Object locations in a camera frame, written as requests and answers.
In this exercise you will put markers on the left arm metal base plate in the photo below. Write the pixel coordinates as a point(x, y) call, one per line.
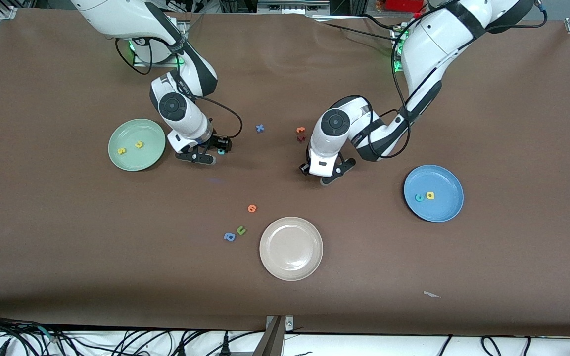
point(397, 67)

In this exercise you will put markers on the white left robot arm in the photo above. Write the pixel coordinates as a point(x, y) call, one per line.
point(337, 122)

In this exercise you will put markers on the green plate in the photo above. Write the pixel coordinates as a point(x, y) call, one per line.
point(136, 158)

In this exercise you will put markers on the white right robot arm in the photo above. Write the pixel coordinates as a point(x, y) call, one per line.
point(173, 105)

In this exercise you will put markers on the blue plate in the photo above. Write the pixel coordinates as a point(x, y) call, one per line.
point(438, 210)

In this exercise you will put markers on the blue letter a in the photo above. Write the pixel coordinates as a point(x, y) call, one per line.
point(229, 237)

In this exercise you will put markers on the red box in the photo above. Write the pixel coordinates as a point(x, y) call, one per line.
point(395, 5)

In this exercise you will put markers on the beige plate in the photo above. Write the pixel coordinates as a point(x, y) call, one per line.
point(291, 248)

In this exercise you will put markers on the metal table edge bracket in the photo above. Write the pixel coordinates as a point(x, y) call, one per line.
point(272, 341)

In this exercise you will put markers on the grey metal rail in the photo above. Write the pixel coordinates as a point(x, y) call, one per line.
point(290, 7)

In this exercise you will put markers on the white paper scrap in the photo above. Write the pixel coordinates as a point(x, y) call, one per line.
point(431, 294)

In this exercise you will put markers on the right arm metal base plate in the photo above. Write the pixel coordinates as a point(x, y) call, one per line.
point(141, 64)

